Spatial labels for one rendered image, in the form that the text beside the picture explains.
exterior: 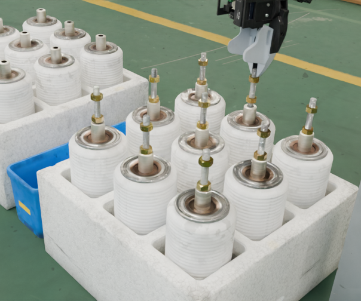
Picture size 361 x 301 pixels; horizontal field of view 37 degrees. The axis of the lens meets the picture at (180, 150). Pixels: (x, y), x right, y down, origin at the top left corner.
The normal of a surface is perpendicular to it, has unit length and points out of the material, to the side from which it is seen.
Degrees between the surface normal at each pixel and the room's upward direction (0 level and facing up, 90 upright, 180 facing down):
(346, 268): 90
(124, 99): 90
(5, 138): 90
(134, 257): 90
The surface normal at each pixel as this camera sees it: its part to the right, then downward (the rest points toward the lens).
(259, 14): 0.51, 0.47
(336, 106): 0.04, -0.85
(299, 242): 0.69, 0.41
